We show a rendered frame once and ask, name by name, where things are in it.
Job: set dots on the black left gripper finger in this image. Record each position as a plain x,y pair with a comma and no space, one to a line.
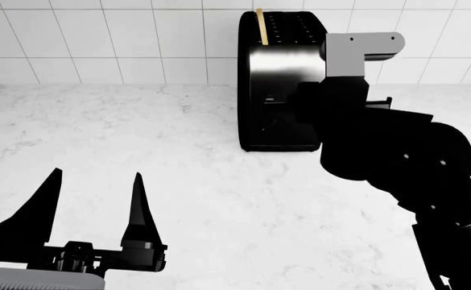
140,217
38,211

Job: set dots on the grey left gripper camera box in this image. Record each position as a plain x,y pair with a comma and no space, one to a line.
38,279

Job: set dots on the black and chrome toaster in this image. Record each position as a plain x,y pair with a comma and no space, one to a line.
283,63

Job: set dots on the grey right gripper camera mount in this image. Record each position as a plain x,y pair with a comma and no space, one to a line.
345,57

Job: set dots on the tan bread slice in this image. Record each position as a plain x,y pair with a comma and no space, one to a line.
263,27

